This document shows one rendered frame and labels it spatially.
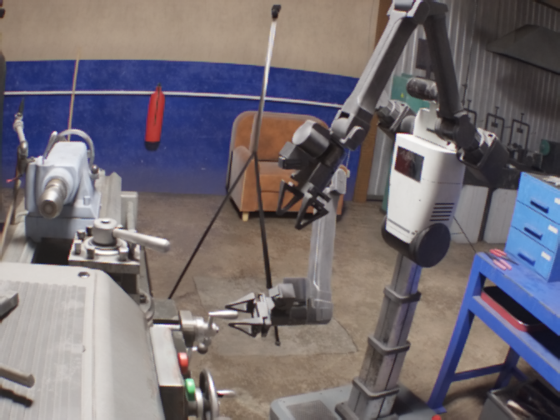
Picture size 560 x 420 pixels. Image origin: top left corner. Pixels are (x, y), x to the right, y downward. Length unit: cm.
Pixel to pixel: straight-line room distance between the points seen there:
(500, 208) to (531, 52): 172
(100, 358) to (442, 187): 139
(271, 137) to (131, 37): 175
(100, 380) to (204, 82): 506
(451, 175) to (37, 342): 145
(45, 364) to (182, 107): 505
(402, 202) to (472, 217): 369
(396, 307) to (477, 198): 360
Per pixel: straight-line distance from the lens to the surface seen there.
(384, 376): 203
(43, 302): 56
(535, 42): 574
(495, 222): 567
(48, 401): 42
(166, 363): 59
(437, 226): 177
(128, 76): 537
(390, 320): 193
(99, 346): 50
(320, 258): 152
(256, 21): 550
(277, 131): 521
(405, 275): 186
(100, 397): 43
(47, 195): 162
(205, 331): 145
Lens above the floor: 160
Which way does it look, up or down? 18 degrees down
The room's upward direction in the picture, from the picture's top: 8 degrees clockwise
